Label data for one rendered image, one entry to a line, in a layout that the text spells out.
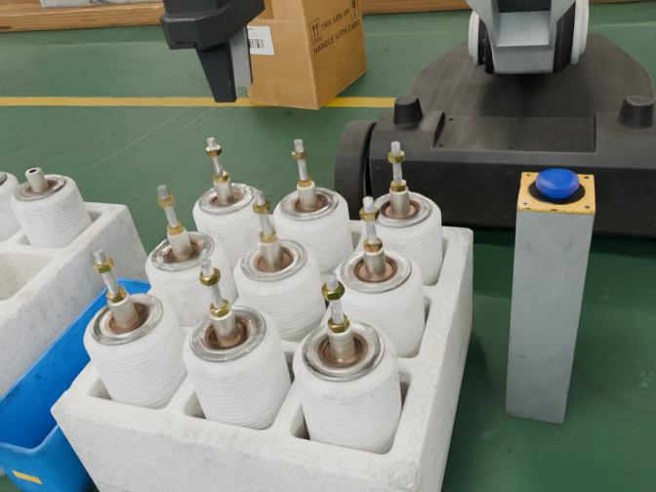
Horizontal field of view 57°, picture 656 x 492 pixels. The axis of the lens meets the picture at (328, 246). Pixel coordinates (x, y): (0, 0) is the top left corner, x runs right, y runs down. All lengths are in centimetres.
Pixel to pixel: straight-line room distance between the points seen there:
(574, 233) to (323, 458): 32
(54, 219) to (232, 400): 48
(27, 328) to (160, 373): 30
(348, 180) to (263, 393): 52
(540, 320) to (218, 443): 36
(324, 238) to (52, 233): 44
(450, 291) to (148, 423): 36
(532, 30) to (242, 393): 78
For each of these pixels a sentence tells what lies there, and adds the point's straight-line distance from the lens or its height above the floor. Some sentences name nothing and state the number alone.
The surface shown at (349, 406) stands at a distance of 54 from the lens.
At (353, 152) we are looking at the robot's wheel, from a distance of 103.
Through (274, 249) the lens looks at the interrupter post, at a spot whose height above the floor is 27.
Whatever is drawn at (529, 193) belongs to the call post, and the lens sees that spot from 63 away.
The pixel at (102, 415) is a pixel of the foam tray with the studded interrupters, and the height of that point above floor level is 18.
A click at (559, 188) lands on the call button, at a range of 62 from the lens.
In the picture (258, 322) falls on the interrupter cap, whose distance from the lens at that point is 60.
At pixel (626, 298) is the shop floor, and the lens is 101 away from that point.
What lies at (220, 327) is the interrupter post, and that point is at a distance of 58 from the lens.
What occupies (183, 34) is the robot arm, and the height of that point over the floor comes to 52.
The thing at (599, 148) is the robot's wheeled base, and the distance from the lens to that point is 99.
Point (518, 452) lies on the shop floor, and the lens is 79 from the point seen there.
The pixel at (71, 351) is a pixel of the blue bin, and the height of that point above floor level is 9.
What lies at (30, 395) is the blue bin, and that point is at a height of 9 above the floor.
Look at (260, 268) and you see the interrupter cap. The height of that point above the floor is 25.
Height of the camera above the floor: 64
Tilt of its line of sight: 35 degrees down
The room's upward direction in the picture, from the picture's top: 9 degrees counter-clockwise
